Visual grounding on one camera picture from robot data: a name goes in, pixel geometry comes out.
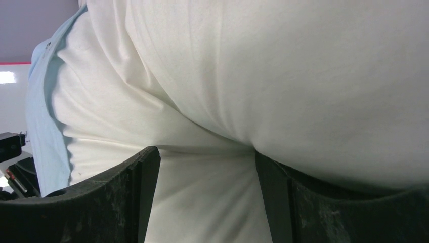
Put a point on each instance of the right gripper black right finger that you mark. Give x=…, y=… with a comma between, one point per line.
x=301, y=208

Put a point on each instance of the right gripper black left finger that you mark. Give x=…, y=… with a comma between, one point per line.
x=113, y=206

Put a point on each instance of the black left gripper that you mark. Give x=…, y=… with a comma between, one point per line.
x=17, y=167

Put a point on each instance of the light blue pillowcase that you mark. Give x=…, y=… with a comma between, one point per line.
x=49, y=150

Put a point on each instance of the white pillow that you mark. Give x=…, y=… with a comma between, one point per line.
x=335, y=89

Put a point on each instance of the pink framed whiteboard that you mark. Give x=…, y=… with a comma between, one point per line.
x=14, y=84

